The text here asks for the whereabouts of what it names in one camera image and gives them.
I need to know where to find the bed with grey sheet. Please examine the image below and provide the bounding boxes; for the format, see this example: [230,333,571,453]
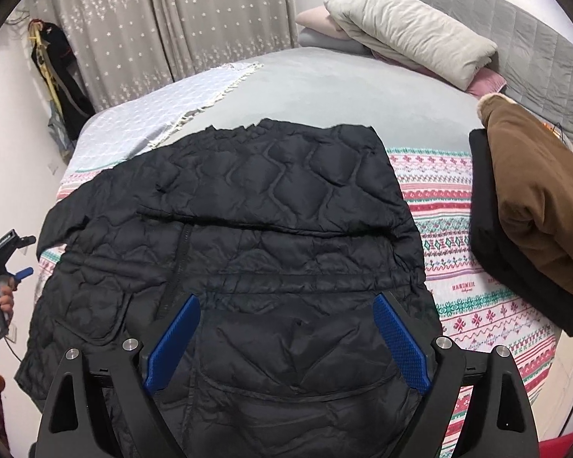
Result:
[57,43,573,458]

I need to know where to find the beige pillow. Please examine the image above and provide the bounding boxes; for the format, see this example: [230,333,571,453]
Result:
[325,0,500,91]

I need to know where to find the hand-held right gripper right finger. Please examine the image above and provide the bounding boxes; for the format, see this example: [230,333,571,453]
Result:
[372,294,540,458]

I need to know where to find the brown jacket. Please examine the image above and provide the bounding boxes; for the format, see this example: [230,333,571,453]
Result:
[477,93,573,311]

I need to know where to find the grey pillow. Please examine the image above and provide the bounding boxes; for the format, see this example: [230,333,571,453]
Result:
[298,27,374,56]

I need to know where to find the grey star-patterned curtain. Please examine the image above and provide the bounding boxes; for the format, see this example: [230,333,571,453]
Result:
[31,0,299,110]

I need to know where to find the black quilted blanket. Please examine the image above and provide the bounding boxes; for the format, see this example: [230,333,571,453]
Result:
[14,117,445,458]

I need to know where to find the pale pink pillow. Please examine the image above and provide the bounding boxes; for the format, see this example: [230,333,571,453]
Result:
[295,6,349,35]

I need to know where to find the grey quilted headboard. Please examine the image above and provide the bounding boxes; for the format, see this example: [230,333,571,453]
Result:
[357,0,573,146]

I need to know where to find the pale checked fringed blanket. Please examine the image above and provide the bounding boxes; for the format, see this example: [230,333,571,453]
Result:
[74,61,263,173]

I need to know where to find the black folded garment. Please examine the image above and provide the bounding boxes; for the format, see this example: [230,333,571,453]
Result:
[468,129,573,337]

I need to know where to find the dark hanging clothes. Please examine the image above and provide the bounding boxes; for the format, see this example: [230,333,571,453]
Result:
[29,18,96,118]

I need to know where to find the red green patterned blanket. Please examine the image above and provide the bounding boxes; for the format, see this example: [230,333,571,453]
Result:
[38,145,557,458]

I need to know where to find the mauve pillow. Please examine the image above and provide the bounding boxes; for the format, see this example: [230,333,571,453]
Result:
[370,50,507,99]

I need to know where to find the blue-grey hanging bag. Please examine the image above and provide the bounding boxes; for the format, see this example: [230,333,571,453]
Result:
[47,104,78,154]

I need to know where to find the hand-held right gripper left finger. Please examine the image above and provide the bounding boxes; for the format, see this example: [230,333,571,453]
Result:
[29,294,201,458]

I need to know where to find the red cloth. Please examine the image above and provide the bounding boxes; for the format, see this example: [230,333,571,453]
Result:
[537,432,573,458]

